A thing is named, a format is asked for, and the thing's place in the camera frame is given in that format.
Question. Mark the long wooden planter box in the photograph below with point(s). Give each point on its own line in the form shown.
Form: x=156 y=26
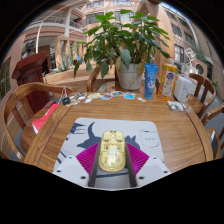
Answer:
x=63 y=80

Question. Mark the yellow computer mouse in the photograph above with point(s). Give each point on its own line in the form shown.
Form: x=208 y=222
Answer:
x=112 y=151

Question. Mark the yellow liquid soap bottle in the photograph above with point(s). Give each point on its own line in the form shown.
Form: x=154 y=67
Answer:
x=167 y=81

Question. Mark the white abstract sculpture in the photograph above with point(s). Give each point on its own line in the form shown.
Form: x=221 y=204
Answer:
x=192 y=56

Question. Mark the white tissue pack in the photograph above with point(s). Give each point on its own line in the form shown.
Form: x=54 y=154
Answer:
x=175 y=106

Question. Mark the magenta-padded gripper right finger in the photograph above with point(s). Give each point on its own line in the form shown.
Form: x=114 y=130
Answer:
x=153 y=170

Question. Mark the bunch of keys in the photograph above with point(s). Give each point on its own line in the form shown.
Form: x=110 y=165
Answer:
x=66 y=100

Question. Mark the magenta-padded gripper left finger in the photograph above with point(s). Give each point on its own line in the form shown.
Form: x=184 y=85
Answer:
x=70 y=170

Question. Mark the green potted plant, white pot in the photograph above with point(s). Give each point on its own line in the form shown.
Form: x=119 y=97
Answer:
x=123 y=43

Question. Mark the grey cat-print mouse pad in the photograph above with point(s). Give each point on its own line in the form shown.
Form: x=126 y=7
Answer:
x=143 y=128

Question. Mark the dark red wooden pedestal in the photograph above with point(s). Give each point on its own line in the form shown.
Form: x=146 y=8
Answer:
x=31 y=76

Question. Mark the white pump bottle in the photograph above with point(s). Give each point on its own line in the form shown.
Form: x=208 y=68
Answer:
x=182 y=88

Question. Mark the red bag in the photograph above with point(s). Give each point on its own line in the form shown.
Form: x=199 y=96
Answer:
x=43 y=118

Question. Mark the dark bust statue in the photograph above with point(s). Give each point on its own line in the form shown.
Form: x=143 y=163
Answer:
x=29 y=48

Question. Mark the blue and white sticker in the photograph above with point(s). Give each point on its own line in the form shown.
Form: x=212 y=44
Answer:
x=129 y=96

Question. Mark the blue squeeze tube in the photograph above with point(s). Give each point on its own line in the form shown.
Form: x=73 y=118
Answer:
x=150 y=80

